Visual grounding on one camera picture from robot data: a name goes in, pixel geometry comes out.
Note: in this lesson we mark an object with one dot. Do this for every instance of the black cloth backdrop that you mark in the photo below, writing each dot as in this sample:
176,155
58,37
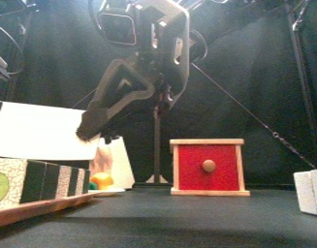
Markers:
56,48

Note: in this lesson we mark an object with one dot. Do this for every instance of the wooden cutting board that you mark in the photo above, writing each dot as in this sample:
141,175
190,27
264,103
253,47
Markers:
35,214

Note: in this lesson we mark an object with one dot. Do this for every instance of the black metal frame pole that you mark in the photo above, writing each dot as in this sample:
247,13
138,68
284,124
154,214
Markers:
303,80

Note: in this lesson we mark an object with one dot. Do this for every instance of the thin black frame post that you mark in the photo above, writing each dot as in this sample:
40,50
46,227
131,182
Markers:
157,145

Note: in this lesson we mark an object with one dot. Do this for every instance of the white foam block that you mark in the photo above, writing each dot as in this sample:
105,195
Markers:
310,193

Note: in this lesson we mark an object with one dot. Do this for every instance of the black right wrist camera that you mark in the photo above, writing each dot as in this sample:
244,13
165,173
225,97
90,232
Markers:
117,29

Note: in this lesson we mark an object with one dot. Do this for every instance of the small green toy food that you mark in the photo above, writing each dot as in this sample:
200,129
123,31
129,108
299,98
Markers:
93,186

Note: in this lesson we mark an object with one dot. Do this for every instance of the red wooden drawer box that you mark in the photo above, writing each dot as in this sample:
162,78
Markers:
208,180

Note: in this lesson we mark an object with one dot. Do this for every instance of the orange toy food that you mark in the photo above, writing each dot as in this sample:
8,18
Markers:
102,180

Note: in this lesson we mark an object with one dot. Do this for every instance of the small white plate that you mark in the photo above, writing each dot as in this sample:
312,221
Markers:
110,193

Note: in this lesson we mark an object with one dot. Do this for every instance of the white paper sheet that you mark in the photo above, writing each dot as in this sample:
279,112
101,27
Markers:
35,135

